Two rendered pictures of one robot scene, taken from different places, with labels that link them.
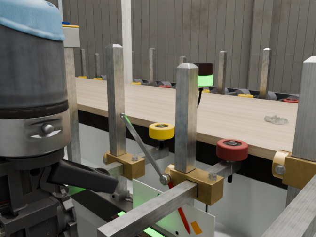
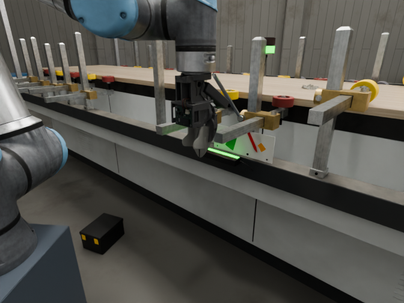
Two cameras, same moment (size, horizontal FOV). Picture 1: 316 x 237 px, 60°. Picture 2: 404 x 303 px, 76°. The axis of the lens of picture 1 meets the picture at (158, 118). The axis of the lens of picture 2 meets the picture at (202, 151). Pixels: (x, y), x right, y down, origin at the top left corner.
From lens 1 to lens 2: 35 cm
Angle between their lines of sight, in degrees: 8
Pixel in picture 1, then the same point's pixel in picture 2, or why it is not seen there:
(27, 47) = (208, 13)
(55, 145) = (213, 68)
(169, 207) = (250, 127)
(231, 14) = (266, 9)
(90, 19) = not seen: hidden behind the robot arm
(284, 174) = (321, 100)
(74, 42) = not seen: hidden behind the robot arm
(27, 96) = (206, 39)
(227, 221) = (275, 155)
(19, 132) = (201, 59)
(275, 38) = (305, 33)
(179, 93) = (254, 58)
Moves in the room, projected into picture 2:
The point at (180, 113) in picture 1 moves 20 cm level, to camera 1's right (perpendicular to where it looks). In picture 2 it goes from (253, 71) to (312, 71)
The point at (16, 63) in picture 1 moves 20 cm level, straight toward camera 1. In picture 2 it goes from (203, 21) to (276, 9)
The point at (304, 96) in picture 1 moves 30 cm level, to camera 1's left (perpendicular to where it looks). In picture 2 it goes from (335, 51) to (223, 51)
